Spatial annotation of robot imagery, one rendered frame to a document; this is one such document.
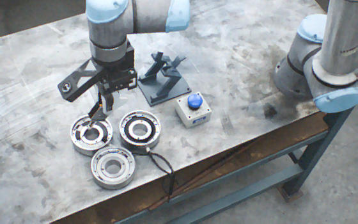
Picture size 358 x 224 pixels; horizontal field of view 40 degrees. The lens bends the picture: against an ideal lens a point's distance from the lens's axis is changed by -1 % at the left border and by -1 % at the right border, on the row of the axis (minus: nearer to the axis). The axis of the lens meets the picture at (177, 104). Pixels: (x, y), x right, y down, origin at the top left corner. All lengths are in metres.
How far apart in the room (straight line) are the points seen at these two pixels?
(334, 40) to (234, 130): 0.39
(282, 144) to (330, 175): 0.70
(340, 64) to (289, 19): 0.52
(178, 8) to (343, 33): 0.36
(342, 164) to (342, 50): 1.29
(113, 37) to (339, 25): 0.46
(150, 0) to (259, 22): 0.72
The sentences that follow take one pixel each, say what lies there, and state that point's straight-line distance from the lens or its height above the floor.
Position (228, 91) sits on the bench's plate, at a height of 0.80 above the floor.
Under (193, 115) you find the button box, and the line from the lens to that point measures 1.28.
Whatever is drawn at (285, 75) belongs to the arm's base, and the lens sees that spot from 1.41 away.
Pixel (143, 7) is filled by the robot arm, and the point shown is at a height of 1.26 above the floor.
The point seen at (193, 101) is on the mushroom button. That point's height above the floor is 0.87.
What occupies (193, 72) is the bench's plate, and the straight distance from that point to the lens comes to 1.43.
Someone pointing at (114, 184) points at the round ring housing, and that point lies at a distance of 1.18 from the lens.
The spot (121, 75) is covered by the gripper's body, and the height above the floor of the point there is 1.07.
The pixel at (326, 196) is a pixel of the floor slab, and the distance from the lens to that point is 2.26.
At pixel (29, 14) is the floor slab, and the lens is 2.74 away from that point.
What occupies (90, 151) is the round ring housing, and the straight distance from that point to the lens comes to 1.23.
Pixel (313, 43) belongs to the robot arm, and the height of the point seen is 1.01.
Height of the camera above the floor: 1.90
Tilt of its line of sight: 55 degrees down
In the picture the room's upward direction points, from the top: 9 degrees clockwise
